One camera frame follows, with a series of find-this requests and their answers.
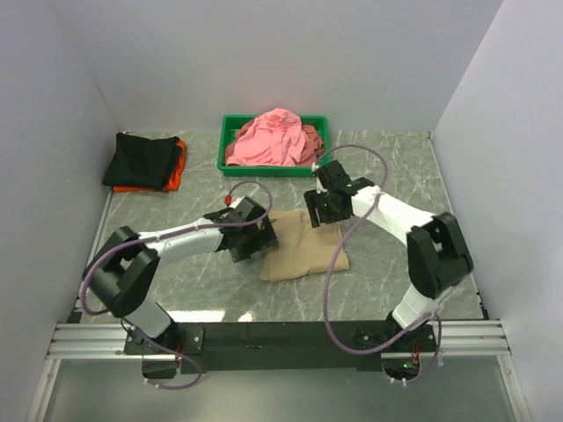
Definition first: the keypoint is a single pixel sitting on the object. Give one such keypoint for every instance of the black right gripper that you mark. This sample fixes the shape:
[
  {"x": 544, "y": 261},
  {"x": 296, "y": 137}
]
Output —
[{"x": 311, "y": 202}]

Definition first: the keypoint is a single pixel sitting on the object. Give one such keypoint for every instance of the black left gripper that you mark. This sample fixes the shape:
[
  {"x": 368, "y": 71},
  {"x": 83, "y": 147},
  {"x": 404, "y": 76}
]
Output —
[{"x": 265, "y": 238}]

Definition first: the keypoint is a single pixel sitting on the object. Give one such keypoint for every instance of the beige t shirt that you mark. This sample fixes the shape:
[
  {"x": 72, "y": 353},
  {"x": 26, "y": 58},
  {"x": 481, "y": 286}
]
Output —
[{"x": 302, "y": 249}]

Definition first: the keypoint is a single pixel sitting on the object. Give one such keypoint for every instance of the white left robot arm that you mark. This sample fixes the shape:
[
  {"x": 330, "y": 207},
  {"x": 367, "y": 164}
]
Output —
[{"x": 121, "y": 273}]

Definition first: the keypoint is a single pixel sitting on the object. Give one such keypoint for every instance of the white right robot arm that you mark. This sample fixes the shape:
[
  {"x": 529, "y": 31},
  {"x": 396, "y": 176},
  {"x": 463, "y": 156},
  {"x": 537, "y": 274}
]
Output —
[{"x": 438, "y": 258}]

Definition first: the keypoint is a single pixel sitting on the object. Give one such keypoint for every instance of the dusty rose t shirt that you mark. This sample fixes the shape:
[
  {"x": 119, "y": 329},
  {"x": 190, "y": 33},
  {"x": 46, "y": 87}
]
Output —
[{"x": 315, "y": 143}]

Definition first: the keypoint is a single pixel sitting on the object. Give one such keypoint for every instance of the pink t shirt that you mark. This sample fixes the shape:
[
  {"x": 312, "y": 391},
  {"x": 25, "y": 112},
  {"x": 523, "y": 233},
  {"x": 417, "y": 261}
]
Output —
[{"x": 278, "y": 117}]

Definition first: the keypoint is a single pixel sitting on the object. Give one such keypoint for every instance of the orange folded t shirt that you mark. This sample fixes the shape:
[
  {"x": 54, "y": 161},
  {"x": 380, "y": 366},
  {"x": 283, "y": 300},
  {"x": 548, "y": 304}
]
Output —
[{"x": 173, "y": 176}]

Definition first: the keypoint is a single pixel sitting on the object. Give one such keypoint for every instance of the green plastic bin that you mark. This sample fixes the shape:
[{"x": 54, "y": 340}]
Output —
[{"x": 233, "y": 122}]

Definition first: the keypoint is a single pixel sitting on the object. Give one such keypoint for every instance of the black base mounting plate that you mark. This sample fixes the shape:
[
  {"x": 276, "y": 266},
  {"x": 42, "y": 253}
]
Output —
[{"x": 275, "y": 346}]

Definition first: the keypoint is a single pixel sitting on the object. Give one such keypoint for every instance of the black folded t shirt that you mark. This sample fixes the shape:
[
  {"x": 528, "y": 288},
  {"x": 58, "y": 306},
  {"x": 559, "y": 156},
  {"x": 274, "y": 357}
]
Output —
[{"x": 138, "y": 160}]

